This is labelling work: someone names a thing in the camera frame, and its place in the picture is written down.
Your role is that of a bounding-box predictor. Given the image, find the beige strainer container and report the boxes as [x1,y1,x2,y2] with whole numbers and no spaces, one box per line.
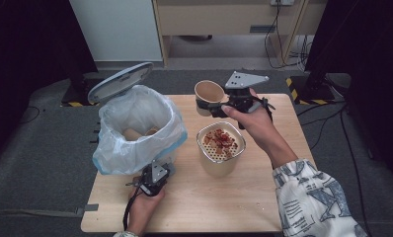
[196,120,248,178]

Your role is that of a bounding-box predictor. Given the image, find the person's left hand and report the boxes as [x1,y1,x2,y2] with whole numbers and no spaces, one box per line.
[127,187,167,229]

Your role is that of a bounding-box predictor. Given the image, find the white cabinet panel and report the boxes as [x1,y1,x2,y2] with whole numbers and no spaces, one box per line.
[69,0,164,63]

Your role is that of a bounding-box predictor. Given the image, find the black hanging cables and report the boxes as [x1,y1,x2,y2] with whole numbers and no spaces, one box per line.
[264,0,309,70]

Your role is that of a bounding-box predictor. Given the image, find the black floor cables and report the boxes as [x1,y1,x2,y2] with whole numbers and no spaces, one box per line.
[296,100,375,237]

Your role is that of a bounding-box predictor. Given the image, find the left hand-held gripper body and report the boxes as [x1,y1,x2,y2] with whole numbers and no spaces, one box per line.
[126,160,172,198]

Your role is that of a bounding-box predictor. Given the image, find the trash bin with plastic bag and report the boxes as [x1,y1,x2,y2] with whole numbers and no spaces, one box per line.
[92,84,189,176]

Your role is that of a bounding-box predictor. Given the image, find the stand base with striped tape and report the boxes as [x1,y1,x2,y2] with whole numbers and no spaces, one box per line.
[60,76,104,109]
[285,75,338,107]

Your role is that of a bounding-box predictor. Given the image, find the person's right hand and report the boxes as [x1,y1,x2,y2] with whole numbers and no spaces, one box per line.
[220,88,284,154]

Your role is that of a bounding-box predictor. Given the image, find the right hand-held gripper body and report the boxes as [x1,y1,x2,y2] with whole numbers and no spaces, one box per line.
[210,70,276,130]

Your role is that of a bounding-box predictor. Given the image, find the wooden desk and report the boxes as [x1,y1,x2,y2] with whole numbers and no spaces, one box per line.
[152,0,328,67]

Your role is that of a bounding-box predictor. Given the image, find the metal strainer insert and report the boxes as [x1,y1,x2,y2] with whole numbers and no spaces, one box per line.
[196,120,248,164]

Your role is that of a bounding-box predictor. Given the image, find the dark curtain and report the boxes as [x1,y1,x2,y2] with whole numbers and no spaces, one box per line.
[304,0,393,181]
[0,0,99,166]

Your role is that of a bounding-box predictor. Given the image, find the red and brown food scraps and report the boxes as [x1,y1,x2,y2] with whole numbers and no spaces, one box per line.
[202,128,240,156]

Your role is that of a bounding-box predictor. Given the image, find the black floor cable loop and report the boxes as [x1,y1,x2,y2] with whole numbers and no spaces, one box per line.
[18,105,41,125]

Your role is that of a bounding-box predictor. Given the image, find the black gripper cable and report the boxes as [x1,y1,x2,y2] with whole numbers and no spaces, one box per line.
[122,186,143,232]

